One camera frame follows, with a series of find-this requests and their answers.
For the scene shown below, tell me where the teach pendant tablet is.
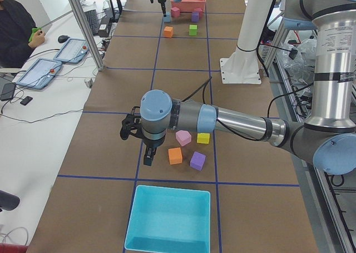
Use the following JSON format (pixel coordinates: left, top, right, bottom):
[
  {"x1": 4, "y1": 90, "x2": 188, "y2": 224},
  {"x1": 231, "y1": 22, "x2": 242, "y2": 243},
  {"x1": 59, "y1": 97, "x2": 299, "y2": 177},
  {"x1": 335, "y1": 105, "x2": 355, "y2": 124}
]
[
  {"x1": 16, "y1": 58, "x2": 62, "y2": 90},
  {"x1": 53, "y1": 38, "x2": 89, "y2": 64}
]

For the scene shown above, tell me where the green foam block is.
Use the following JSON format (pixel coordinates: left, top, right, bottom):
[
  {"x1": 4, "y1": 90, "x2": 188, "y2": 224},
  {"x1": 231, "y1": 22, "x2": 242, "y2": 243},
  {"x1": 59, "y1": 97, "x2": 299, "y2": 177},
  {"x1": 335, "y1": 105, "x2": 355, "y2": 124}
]
[{"x1": 189, "y1": 24, "x2": 197, "y2": 36}]

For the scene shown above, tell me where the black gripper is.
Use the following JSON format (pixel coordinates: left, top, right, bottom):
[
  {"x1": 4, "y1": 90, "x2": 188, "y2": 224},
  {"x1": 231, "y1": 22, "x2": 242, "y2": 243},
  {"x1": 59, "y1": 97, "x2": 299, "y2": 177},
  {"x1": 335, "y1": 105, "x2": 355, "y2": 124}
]
[
  {"x1": 143, "y1": 138, "x2": 165, "y2": 166},
  {"x1": 157, "y1": 0, "x2": 167, "y2": 17}
]

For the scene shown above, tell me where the light pink foam block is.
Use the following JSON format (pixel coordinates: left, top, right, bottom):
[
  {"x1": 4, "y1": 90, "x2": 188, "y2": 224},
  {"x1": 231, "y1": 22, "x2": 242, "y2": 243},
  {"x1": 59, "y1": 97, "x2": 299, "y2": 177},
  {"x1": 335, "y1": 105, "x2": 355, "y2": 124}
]
[{"x1": 175, "y1": 130, "x2": 192, "y2": 146}]

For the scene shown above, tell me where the black computer mouse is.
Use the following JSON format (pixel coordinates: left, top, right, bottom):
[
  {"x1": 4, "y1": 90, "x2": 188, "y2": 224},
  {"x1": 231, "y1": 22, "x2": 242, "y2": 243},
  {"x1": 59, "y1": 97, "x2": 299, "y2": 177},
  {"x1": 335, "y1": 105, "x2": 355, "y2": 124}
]
[{"x1": 57, "y1": 35, "x2": 70, "y2": 43}]

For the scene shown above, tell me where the purple block near turquoise bin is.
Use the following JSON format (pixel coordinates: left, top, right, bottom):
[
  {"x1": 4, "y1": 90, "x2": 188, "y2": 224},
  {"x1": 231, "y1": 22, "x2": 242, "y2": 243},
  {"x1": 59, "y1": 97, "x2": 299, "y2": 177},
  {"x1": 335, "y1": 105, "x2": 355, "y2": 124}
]
[{"x1": 190, "y1": 151, "x2": 206, "y2": 171}]

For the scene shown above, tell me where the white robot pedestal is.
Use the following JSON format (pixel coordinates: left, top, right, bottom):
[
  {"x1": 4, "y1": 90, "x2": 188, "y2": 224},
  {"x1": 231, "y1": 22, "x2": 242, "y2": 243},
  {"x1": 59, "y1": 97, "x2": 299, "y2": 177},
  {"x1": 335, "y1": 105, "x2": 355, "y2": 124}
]
[{"x1": 220, "y1": 0, "x2": 275, "y2": 85}]

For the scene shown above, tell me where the black smartphone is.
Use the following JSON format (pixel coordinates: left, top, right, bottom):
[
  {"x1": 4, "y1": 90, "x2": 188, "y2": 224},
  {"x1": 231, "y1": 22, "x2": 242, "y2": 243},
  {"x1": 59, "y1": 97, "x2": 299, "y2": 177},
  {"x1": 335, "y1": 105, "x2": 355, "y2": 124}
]
[{"x1": 20, "y1": 96, "x2": 33, "y2": 106}]

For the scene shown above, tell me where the orange block near green block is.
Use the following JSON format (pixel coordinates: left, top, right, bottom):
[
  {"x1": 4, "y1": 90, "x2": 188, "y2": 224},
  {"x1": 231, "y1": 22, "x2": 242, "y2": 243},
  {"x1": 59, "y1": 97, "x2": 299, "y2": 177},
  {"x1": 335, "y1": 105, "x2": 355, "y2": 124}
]
[{"x1": 164, "y1": 26, "x2": 174, "y2": 38}]

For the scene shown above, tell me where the aluminium frame post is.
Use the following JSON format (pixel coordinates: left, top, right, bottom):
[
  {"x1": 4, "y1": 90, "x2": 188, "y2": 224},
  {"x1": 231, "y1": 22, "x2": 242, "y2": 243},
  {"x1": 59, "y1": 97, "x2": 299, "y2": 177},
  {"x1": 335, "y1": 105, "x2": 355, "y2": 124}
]
[{"x1": 68, "y1": 0, "x2": 104, "y2": 71}]

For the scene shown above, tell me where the pink plastic bin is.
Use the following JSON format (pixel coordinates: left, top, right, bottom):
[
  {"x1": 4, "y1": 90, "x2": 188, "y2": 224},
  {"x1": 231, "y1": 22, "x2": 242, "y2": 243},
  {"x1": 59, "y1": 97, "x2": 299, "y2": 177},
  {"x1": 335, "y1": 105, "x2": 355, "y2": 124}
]
[{"x1": 170, "y1": 0, "x2": 206, "y2": 12}]

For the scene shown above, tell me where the upper teach pendant tablet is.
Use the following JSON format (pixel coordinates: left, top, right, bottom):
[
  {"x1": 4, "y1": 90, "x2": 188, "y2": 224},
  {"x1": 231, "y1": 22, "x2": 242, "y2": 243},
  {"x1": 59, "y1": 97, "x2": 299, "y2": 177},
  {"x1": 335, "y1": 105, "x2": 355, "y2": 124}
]
[{"x1": 53, "y1": 38, "x2": 89, "y2": 64}]

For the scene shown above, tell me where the crimson block beside purple block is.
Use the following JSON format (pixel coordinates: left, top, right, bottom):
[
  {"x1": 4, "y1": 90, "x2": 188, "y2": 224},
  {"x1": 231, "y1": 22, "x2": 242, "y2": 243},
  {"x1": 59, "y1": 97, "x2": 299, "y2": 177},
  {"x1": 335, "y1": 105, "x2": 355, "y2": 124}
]
[{"x1": 193, "y1": 8, "x2": 203, "y2": 14}]

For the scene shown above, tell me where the lower teach pendant tablet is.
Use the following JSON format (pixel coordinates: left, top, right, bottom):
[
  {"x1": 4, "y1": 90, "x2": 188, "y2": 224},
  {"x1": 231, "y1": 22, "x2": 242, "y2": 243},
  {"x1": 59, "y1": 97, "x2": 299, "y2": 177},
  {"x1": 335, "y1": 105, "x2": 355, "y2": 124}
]
[{"x1": 16, "y1": 58, "x2": 62, "y2": 90}]

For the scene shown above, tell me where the yellow foam block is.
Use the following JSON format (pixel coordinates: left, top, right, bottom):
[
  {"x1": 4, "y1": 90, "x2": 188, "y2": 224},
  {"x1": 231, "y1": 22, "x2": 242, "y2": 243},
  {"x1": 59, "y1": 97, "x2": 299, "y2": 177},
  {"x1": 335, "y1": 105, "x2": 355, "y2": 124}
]
[{"x1": 196, "y1": 133, "x2": 210, "y2": 145}]

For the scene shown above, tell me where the light blue block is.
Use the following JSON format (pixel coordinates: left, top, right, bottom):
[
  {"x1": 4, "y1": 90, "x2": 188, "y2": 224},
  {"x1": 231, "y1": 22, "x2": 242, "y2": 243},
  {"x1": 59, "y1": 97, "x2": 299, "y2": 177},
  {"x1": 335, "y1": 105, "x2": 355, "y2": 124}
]
[{"x1": 162, "y1": 13, "x2": 171, "y2": 22}]

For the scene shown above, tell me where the orange block near turquoise bin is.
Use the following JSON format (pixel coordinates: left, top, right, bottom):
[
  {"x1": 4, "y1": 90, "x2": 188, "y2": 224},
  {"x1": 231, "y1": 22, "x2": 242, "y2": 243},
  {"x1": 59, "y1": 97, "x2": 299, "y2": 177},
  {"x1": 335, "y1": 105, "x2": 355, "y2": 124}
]
[{"x1": 168, "y1": 147, "x2": 183, "y2": 165}]

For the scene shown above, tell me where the black keyboard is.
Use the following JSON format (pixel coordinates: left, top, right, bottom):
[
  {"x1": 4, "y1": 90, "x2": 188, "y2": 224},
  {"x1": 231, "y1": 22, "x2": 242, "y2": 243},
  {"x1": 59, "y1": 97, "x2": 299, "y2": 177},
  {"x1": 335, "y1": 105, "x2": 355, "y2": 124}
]
[{"x1": 84, "y1": 9, "x2": 99, "y2": 35}]

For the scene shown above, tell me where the turquoise plastic bin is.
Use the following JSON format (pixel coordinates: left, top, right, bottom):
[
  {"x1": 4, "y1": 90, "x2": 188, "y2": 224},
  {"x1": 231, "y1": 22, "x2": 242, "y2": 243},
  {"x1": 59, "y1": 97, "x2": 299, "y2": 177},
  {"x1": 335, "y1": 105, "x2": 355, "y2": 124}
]
[{"x1": 124, "y1": 185, "x2": 211, "y2": 252}]

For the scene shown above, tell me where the purple block near pink bin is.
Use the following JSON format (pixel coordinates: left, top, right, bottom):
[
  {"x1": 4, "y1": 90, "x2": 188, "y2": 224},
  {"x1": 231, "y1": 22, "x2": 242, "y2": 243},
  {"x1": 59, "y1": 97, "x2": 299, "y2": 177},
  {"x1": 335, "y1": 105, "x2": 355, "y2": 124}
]
[{"x1": 191, "y1": 12, "x2": 200, "y2": 22}]

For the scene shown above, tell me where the seated person in black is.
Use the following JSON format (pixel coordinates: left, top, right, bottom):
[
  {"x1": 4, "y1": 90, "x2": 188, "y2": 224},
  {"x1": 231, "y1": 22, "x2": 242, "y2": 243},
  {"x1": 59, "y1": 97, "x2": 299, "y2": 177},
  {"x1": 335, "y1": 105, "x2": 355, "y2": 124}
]
[{"x1": 1, "y1": 0, "x2": 46, "y2": 68}]

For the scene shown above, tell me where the magenta block near pink bin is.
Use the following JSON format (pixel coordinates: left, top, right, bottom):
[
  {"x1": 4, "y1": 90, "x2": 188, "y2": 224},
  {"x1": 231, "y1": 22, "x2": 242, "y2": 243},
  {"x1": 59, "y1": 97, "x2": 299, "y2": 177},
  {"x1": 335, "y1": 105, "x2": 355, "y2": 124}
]
[{"x1": 171, "y1": 7, "x2": 180, "y2": 18}]

